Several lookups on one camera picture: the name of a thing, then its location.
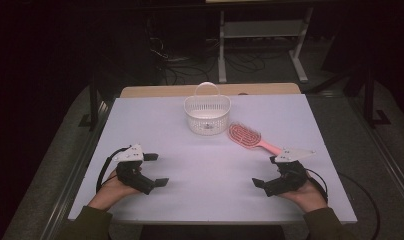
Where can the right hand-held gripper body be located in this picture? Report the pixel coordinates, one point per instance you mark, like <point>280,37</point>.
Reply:
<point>288,178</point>

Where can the person's right hand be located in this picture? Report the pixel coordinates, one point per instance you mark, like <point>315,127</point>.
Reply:
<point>308,196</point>

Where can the black metal stand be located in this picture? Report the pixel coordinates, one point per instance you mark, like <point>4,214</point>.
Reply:
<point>369,100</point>
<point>93,106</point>

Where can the person's left hand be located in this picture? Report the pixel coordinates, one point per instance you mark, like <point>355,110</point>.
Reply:
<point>111,193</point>

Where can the white metal desk frame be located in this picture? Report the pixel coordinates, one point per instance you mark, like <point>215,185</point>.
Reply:
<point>261,29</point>

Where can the pink hairbrush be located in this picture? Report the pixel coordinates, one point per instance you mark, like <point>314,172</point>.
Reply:
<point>245,135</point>

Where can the white plastic basket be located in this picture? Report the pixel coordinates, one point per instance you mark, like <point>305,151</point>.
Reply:
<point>207,124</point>

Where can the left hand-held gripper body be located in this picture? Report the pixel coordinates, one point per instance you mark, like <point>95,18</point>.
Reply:
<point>133,175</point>

